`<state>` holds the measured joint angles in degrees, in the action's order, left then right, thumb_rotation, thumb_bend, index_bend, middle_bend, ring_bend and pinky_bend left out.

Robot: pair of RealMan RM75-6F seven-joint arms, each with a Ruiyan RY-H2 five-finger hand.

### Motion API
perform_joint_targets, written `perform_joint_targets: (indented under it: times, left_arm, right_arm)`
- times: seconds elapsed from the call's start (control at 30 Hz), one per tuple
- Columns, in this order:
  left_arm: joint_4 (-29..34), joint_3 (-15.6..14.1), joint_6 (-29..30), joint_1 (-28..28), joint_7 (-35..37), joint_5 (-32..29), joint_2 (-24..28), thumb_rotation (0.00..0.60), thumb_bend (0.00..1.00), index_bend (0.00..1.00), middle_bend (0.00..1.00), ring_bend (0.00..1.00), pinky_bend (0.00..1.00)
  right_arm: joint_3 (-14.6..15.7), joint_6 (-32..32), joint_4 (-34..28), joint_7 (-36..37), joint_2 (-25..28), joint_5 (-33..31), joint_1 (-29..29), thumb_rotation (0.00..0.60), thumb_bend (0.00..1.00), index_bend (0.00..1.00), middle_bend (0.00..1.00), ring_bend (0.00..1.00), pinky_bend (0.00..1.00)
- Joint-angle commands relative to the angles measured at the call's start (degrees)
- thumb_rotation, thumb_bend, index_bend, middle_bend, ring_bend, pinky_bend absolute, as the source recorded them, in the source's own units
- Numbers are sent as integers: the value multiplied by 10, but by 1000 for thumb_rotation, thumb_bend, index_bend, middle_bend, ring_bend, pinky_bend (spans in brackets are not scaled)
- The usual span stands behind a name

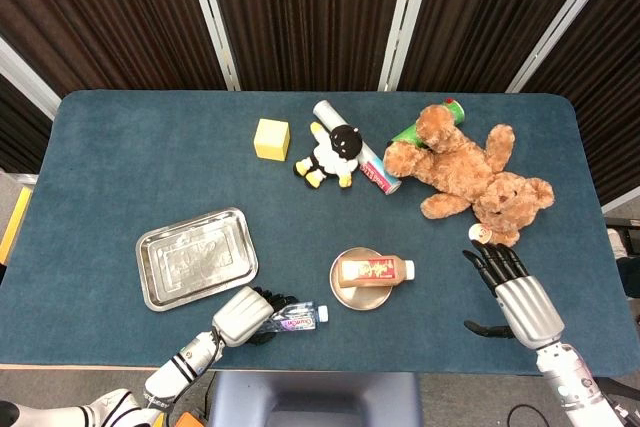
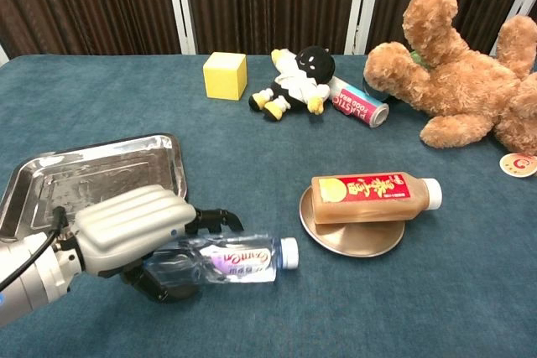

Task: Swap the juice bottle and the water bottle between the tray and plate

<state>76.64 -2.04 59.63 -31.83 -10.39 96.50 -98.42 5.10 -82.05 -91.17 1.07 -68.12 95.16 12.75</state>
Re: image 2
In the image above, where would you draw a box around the round stainless steel plate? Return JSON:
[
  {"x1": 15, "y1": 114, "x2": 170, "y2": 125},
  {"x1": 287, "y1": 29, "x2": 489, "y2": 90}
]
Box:
[{"x1": 299, "y1": 185, "x2": 406, "y2": 258}]

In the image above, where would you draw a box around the juice bottle with red label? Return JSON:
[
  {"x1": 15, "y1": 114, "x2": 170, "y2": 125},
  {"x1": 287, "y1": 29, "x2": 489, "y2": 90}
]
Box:
[{"x1": 310, "y1": 171, "x2": 444, "y2": 226}]

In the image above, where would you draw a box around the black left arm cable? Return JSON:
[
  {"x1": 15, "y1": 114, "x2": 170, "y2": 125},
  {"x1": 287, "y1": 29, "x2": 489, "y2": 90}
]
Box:
[{"x1": 0, "y1": 205, "x2": 70, "y2": 292}]

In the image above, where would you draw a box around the rectangular stainless steel tray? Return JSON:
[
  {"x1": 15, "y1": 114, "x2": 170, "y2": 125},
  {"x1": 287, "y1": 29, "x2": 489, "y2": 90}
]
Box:
[{"x1": 0, "y1": 133, "x2": 189, "y2": 242}]

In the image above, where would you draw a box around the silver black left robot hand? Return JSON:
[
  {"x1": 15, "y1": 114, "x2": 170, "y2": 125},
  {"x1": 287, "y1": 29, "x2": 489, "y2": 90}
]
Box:
[{"x1": 73, "y1": 184, "x2": 245, "y2": 304}]

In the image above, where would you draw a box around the clear water bottle purple label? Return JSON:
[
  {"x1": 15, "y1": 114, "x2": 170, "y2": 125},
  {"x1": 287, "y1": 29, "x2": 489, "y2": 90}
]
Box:
[{"x1": 142, "y1": 232, "x2": 300, "y2": 288}]

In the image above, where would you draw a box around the blue table cloth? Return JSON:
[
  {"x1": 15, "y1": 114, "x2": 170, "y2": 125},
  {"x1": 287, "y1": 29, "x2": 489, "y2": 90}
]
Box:
[{"x1": 0, "y1": 54, "x2": 537, "y2": 358}]

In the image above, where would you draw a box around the black and white plush doll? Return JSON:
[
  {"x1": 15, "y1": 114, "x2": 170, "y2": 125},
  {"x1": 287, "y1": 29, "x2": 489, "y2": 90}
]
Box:
[{"x1": 248, "y1": 44, "x2": 336, "y2": 122}]

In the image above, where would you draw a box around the green cylindrical can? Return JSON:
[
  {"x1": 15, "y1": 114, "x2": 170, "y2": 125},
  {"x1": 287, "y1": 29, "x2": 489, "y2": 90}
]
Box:
[{"x1": 361, "y1": 49, "x2": 430, "y2": 104}]

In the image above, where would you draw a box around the yellow cube block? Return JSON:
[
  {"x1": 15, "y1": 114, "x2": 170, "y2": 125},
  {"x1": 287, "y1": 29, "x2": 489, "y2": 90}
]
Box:
[{"x1": 202, "y1": 51, "x2": 248, "y2": 101}]

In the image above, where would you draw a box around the brown teddy bear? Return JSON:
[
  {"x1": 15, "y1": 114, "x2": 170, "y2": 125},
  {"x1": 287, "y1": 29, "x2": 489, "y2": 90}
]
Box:
[{"x1": 362, "y1": 0, "x2": 537, "y2": 157}]

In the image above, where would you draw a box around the plastic food wrap roll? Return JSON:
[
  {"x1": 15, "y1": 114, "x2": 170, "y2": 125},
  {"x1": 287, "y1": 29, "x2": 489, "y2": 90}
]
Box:
[{"x1": 329, "y1": 75, "x2": 390, "y2": 129}]

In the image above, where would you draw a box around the round paper hang tag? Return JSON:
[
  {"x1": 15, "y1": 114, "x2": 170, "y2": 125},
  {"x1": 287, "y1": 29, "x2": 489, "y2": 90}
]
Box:
[{"x1": 498, "y1": 151, "x2": 537, "y2": 179}]

